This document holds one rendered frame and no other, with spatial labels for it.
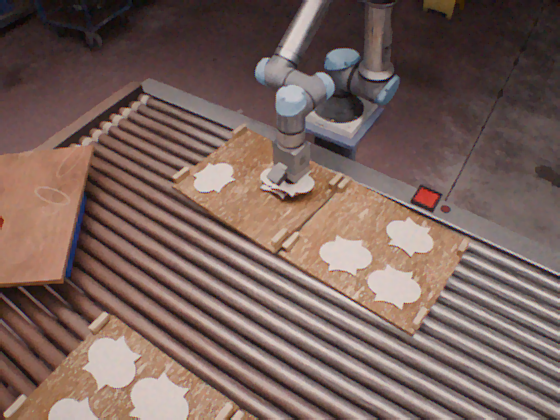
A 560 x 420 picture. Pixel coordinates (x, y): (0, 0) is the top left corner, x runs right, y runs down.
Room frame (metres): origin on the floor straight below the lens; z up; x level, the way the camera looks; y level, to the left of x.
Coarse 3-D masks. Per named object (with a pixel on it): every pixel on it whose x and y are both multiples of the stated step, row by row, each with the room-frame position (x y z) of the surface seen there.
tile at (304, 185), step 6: (300, 180) 0.98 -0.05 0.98; (306, 180) 0.98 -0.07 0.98; (312, 180) 0.98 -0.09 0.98; (276, 186) 0.96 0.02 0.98; (282, 186) 0.96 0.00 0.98; (288, 186) 0.96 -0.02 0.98; (294, 186) 0.96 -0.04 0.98; (300, 186) 0.96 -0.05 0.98; (306, 186) 0.96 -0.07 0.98; (312, 186) 0.96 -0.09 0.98; (288, 192) 0.94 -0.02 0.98; (294, 192) 0.93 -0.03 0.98; (300, 192) 0.93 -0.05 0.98; (306, 192) 0.94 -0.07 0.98
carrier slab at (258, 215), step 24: (240, 144) 1.20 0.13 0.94; (264, 144) 1.20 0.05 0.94; (192, 168) 1.09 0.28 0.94; (240, 168) 1.09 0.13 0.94; (264, 168) 1.08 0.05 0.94; (312, 168) 1.08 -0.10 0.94; (192, 192) 0.99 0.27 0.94; (240, 192) 0.98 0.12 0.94; (264, 192) 0.98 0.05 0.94; (312, 192) 0.97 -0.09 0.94; (216, 216) 0.90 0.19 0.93; (240, 216) 0.89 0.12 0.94; (264, 216) 0.89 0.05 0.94; (288, 216) 0.88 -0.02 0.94; (264, 240) 0.80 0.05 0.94
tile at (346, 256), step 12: (336, 240) 0.79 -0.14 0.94; (348, 240) 0.79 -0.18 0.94; (360, 240) 0.78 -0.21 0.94; (324, 252) 0.75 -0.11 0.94; (336, 252) 0.75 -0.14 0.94; (348, 252) 0.75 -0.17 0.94; (360, 252) 0.74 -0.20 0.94; (336, 264) 0.71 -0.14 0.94; (348, 264) 0.71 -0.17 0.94; (360, 264) 0.71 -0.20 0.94
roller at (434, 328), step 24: (96, 144) 1.25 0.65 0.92; (120, 168) 1.15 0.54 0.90; (144, 168) 1.12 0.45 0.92; (168, 192) 1.02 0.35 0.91; (432, 336) 0.51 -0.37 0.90; (456, 336) 0.50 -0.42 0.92; (480, 360) 0.44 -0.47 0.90; (504, 360) 0.42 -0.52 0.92; (528, 384) 0.36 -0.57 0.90; (552, 384) 0.35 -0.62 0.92
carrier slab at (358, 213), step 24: (336, 192) 0.97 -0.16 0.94; (360, 192) 0.97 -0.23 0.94; (336, 216) 0.88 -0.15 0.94; (360, 216) 0.88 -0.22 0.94; (384, 216) 0.87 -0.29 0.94; (408, 216) 0.87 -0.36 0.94; (312, 240) 0.80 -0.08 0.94; (384, 240) 0.79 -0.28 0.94; (456, 240) 0.78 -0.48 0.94; (312, 264) 0.72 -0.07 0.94; (384, 264) 0.71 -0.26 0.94; (408, 264) 0.70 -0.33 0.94; (432, 264) 0.70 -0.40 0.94; (456, 264) 0.70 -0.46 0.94; (336, 288) 0.64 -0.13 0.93; (360, 288) 0.64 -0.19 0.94; (432, 288) 0.63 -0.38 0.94; (384, 312) 0.56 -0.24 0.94; (408, 312) 0.56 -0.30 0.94
